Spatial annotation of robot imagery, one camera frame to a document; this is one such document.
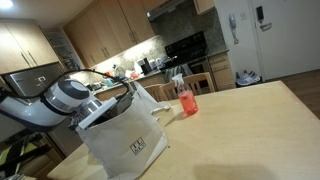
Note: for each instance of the black stove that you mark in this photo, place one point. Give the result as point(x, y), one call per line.
point(192, 50)

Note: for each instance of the wooden chair behind table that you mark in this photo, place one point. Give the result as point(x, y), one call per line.
point(156, 92)

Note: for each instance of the white canvas tote bag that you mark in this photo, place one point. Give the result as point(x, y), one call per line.
point(127, 144)

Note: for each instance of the wooden chair left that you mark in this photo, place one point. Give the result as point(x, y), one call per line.
point(200, 83)

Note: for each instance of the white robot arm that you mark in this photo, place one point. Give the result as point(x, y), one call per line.
point(61, 99)

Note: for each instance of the pink liquid soap bottle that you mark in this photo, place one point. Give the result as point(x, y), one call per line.
point(185, 95)

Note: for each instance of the white wall telephone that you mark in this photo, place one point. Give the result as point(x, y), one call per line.
point(232, 23)

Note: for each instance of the black door lock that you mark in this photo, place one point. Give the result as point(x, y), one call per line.
point(260, 14)

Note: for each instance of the white door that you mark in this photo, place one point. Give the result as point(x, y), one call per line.
point(289, 37)

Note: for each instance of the stainless steel refrigerator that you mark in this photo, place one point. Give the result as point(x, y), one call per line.
point(29, 82)

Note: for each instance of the pair of sneakers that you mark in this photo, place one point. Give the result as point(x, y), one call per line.
point(248, 79)

